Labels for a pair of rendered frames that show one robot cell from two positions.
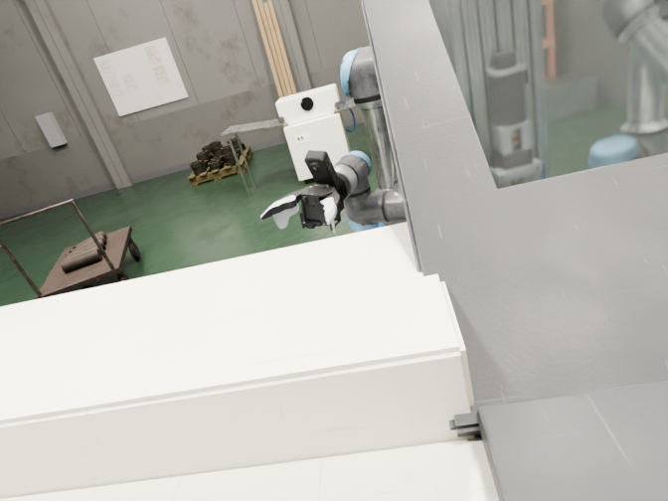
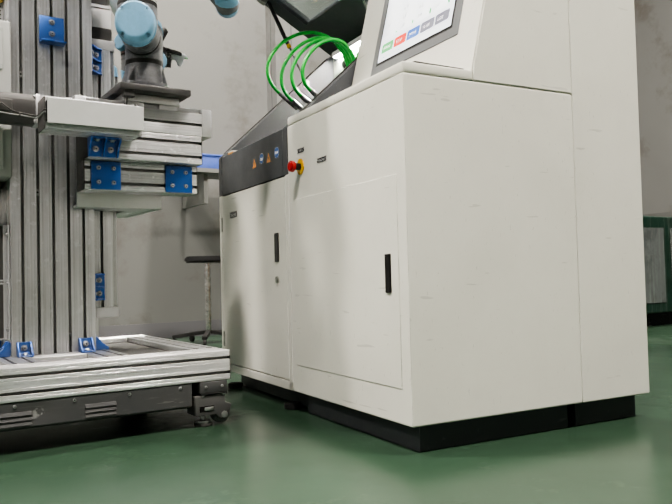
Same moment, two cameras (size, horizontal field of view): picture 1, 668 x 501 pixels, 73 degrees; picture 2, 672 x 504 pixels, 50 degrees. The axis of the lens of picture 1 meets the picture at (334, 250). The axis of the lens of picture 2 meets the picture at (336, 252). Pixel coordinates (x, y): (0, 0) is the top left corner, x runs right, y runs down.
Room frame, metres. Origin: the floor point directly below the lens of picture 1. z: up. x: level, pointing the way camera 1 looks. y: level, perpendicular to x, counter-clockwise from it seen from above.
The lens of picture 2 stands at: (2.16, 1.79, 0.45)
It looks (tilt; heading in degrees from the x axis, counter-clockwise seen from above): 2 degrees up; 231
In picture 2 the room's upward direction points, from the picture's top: 1 degrees counter-clockwise
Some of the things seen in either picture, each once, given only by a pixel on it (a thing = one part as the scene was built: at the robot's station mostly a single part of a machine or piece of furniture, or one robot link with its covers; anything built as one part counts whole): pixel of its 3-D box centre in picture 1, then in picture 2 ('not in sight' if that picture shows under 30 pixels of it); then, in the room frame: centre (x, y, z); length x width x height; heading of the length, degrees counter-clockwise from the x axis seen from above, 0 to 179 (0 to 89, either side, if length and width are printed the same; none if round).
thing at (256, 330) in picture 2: not in sight; (252, 278); (0.73, -0.51, 0.44); 0.65 x 0.02 x 0.68; 80
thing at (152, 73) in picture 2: not in sight; (144, 78); (1.22, -0.34, 1.09); 0.15 x 0.15 x 0.10
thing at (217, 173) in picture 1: (219, 155); not in sight; (8.17, 1.49, 0.25); 1.39 x 0.99 x 0.50; 175
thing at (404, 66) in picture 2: not in sight; (369, 101); (0.75, 0.20, 0.96); 0.70 x 0.22 x 0.03; 80
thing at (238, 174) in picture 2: not in sight; (254, 165); (0.71, -0.51, 0.87); 0.62 x 0.04 x 0.16; 80
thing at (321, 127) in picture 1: (317, 134); not in sight; (6.05, -0.21, 0.55); 2.34 x 0.58 x 1.10; 82
